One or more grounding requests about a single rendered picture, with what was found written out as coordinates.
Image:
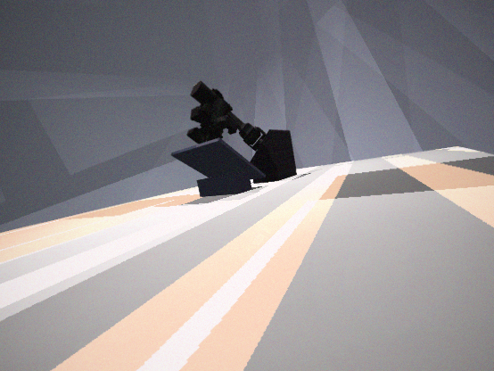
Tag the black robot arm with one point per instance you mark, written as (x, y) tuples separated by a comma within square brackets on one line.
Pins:
[(213, 99)]

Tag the dark grey switch panel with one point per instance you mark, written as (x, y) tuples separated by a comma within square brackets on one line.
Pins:
[(227, 170)]

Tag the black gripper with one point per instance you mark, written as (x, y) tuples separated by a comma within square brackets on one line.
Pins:
[(210, 131)]

